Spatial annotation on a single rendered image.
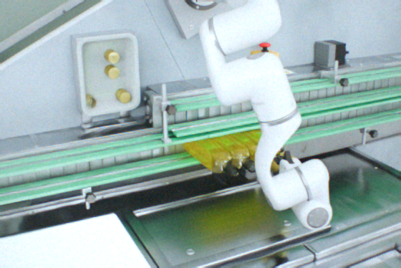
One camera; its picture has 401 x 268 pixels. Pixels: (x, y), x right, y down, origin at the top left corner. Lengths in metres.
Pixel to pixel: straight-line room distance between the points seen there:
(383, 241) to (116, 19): 0.96
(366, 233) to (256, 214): 0.30
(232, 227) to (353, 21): 0.99
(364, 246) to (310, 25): 0.85
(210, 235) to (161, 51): 0.59
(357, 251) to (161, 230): 0.50
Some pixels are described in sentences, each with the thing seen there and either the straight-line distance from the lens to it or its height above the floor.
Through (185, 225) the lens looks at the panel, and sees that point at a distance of 1.34.
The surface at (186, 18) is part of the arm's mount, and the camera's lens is 1.54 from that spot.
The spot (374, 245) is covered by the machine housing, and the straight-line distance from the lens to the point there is 1.36.
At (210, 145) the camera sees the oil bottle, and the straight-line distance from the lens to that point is 1.42.
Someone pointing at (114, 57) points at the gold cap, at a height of 0.81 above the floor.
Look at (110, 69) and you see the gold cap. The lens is 1.45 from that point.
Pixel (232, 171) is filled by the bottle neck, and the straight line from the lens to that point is 1.35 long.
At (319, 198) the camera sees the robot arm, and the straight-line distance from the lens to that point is 1.10.
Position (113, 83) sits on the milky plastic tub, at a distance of 1.51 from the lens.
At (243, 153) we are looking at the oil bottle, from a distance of 1.38.
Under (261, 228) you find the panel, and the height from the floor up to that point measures 1.24.
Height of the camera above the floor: 2.18
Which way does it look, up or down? 58 degrees down
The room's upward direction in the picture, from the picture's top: 126 degrees clockwise
